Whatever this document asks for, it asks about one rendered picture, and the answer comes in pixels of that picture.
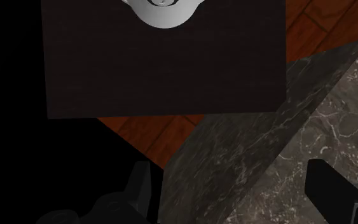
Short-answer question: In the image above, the dark robot stand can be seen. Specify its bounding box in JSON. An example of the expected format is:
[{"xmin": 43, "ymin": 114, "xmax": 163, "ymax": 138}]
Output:
[{"xmin": 40, "ymin": 0, "xmax": 287, "ymax": 120}]

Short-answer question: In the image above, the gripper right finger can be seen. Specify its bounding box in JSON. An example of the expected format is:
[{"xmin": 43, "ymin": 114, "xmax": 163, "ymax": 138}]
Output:
[{"xmin": 304, "ymin": 158, "xmax": 358, "ymax": 224}]

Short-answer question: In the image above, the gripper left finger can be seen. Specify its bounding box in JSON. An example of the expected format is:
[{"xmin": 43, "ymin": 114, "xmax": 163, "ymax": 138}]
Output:
[{"xmin": 36, "ymin": 160, "xmax": 152, "ymax": 224}]

